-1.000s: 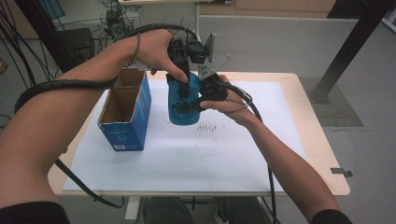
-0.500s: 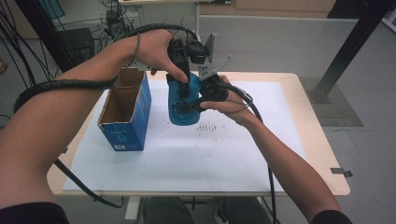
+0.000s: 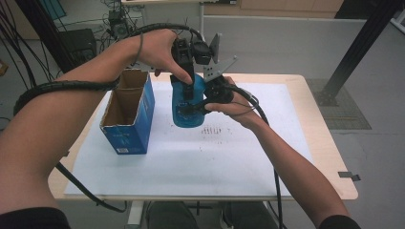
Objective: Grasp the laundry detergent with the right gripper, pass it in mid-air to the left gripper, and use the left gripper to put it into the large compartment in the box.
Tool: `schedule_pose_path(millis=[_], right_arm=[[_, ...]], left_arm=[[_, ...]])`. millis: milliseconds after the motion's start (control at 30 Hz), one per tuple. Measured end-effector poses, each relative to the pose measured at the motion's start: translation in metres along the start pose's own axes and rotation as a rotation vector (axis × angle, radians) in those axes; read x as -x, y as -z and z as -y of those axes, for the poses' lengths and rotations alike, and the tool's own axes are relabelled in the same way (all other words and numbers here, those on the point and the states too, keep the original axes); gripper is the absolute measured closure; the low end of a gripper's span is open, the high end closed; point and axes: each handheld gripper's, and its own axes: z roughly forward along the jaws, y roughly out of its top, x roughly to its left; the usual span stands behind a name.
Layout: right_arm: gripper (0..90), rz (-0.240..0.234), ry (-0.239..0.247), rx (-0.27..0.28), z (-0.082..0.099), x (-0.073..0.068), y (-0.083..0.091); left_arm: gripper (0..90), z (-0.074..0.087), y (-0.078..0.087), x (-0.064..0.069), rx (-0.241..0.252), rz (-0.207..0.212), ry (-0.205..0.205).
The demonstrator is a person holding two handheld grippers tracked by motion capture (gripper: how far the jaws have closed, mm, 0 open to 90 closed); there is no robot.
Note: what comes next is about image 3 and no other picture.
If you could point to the person's leg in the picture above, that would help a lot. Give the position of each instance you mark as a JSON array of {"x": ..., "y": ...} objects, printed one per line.
[
  {"x": 172, "y": 216},
  {"x": 246, "y": 216}
]

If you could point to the white foam board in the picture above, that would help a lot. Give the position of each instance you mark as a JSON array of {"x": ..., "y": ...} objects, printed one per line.
[{"x": 191, "y": 168}]

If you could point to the black metal frame post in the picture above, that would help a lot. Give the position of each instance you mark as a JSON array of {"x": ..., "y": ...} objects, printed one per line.
[
  {"x": 359, "y": 47},
  {"x": 47, "y": 35}
]

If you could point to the white desk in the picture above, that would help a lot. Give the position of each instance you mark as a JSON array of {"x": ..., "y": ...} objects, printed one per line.
[{"x": 201, "y": 16}]

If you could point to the blue cardboard box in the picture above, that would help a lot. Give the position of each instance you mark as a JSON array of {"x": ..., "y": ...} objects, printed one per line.
[{"x": 140, "y": 120}]

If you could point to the person's right leg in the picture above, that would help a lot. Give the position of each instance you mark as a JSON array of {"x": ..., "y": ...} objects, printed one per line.
[{"x": 246, "y": 216}]

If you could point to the blue plastic bottle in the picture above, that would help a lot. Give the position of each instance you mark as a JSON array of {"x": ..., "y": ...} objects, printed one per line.
[{"x": 189, "y": 119}]

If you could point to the grey grid floor mat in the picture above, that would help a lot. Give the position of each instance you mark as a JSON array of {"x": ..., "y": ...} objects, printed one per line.
[{"x": 344, "y": 108}]

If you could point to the black box on floor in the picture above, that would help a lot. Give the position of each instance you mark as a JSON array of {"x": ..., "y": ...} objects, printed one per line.
[{"x": 79, "y": 44}]

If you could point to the wooden cabinet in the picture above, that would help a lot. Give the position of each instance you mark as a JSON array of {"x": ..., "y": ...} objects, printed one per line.
[{"x": 286, "y": 6}]

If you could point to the person's left leg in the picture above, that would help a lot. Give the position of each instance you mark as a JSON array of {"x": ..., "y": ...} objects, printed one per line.
[{"x": 172, "y": 216}]

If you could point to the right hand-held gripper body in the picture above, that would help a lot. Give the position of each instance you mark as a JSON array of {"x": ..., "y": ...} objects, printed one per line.
[{"x": 219, "y": 90}]

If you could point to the person's left hand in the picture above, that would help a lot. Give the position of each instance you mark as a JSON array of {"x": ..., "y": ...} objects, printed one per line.
[{"x": 157, "y": 51}]

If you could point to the person's right hand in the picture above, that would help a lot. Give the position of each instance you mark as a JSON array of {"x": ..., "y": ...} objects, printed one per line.
[{"x": 242, "y": 109}]

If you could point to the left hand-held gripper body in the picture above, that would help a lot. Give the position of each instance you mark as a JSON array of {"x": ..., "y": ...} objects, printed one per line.
[{"x": 197, "y": 51}]

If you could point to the black computer tower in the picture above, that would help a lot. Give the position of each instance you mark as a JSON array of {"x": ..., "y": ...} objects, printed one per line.
[{"x": 118, "y": 25}]

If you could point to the black table edge clip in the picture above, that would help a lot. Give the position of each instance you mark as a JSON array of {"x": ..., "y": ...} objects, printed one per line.
[
  {"x": 348, "y": 175},
  {"x": 66, "y": 153}
]

